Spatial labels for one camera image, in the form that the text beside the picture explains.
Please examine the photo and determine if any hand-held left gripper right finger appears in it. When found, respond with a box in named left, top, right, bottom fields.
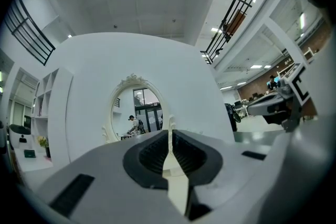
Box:
left=172, top=129, right=279, bottom=220

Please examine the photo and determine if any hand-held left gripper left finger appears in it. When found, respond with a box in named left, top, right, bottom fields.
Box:
left=36, top=130, right=190, bottom=224

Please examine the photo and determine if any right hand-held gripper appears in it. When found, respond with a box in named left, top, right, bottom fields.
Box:
left=247, top=62, right=316, bottom=133

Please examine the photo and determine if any cream ornate carved table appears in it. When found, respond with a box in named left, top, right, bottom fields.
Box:
left=101, top=73, right=190, bottom=216

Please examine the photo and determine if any small potted plant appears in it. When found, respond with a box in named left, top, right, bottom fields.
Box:
left=37, top=135, right=51, bottom=158

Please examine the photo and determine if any oval cream framed mirror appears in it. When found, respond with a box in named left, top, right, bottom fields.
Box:
left=101, top=73, right=177, bottom=144

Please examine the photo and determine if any white bookshelf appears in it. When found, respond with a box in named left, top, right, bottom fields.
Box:
left=30, top=67, right=75, bottom=162

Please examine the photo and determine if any black balcony railing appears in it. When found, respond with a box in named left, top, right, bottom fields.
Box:
left=4, top=0, right=56, bottom=66
left=200, top=0, right=277, bottom=65

